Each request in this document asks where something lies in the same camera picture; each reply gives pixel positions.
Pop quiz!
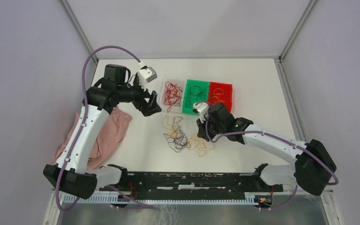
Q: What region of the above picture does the black thin cable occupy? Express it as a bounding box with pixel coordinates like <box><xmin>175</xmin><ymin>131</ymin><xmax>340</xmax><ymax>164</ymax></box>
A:
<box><xmin>188</xmin><ymin>85</ymin><xmax>208</xmax><ymax>106</ymax></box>

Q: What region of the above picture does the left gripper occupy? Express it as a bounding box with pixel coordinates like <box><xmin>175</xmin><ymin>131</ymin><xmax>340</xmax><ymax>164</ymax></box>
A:
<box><xmin>117</xmin><ymin>75</ymin><xmax>162</xmax><ymax>116</ymax></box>

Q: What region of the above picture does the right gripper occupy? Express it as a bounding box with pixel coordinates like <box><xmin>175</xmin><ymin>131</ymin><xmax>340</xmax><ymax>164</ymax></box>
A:
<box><xmin>196</xmin><ymin>112</ymin><xmax>225</xmax><ymax>142</ymax></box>

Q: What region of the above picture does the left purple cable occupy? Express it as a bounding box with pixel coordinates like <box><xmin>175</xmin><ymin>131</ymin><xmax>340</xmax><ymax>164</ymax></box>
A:
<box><xmin>55</xmin><ymin>45</ymin><xmax>143</xmax><ymax>212</ymax></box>

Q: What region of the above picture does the red thin cable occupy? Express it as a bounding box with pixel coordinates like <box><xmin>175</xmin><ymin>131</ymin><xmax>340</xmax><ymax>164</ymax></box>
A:
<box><xmin>163</xmin><ymin>81</ymin><xmax>184</xmax><ymax>113</ymax></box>

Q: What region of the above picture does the pink cloth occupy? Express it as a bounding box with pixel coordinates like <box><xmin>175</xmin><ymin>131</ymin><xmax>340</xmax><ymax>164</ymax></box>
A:
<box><xmin>54</xmin><ymin>107</ymin><xmax>133</xmax><ymax>170</ymax></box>

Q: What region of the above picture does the clear plastic tray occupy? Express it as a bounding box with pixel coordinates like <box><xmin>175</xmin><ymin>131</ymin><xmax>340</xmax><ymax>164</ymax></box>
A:
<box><xmin>158</xmin><ymin>78</ymin><xmax>186</xmax><ymax>113</ymax></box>

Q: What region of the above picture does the purple thin cable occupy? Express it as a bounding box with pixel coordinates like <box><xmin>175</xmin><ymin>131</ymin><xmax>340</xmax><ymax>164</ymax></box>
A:
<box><xmin>164</xmin><ymin>116</ymin><xmax>192</xmax><ymax>153</ymax></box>

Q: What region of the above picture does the white cable duct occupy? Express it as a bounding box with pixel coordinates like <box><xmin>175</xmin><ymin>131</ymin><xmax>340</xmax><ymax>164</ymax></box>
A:
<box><xmin>78</xmin><ymin>193</ymin><xmax>258</xmax><ymax>206</ymax></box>

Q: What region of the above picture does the yellow thin cable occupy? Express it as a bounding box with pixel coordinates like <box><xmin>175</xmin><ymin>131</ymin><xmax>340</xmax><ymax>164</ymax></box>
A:
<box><xmin>211</xmin><ymin>87</ymin><xmax>229</xmax><ymax>105</ymax></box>
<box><xmin>162</xmin><ymin>116</ymin><xmax>215</xmax><ymax>158</ymax></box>

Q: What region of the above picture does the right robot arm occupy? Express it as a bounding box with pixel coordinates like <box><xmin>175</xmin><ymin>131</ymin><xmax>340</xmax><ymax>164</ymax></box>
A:
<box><xmin>193</xmin><ymin>101</ymin><xmax>339</xmax><ymax>196</ymax></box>

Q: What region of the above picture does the green plastic tray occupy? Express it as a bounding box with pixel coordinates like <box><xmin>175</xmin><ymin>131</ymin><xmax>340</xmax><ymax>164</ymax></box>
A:
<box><xmin>182</xmin><ymin>79</ymin><xmax>210</xmax><ymax>114</ymax></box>

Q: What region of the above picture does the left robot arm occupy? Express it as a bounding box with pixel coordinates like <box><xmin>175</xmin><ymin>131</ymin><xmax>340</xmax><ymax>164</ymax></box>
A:
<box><xmin>43</xmin><ymin>64</ymin><xmax>162</xmax><ymax>199</ymax></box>

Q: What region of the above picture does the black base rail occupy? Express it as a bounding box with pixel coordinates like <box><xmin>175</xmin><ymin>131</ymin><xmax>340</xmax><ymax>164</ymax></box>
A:
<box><xmin>114</xmin><ymin>172</ymin><xmax>284</xmax><ymax>200</ymax></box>

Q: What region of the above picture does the red plastic tray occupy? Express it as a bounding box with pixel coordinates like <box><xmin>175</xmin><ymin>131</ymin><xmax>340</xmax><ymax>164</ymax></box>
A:
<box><xmin>208</xmin><ymin>82</ymin><xmax>233</xmax><ymax>112</ymax></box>

